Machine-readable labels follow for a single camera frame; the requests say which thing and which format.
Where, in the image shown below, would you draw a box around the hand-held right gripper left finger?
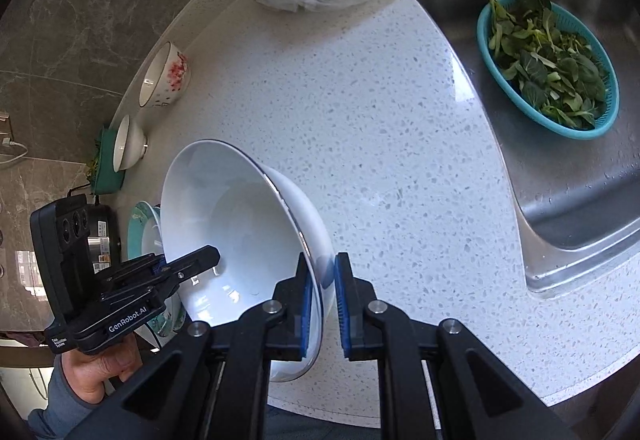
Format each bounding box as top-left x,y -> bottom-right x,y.
65,253 -> 313,440

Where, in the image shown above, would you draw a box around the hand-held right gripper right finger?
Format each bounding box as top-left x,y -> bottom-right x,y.
334,251 -> 581,440

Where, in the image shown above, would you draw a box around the large teal rim plate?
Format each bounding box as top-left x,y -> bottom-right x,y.
126,201 -> 187,336

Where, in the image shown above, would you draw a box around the large white bowl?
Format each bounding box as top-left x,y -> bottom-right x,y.
160,139 -> 335,382

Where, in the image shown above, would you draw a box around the small white bowl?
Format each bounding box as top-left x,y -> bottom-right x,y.
112,114 -> 148,172

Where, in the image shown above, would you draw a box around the white bowl red floral print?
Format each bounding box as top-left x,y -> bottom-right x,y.
138,42 -> 192,108

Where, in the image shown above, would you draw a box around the person's left forearm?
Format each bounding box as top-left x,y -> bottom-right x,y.
27,355 -> 108,440

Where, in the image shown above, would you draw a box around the person's left hand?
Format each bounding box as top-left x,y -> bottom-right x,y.
62,335 -> 142,405

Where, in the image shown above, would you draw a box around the stainless steel rice cooker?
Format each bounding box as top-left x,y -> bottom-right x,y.
67,187 -> 121,273

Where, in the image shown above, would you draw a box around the green plastic basin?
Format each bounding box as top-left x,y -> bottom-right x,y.
90,125 -> 126,196

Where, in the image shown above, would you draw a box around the leafy green vegetables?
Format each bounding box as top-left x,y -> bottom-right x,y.
487,0 -> 611,128
86,140 -> 102,183

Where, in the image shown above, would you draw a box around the stainless steel sink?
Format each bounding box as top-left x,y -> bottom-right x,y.
400,0 -> 640,296

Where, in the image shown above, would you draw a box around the teal plastic colander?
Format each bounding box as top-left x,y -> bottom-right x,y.
476,0 -> 621,140

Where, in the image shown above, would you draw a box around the white power cable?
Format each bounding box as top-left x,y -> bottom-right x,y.
0,135 -> 29,169

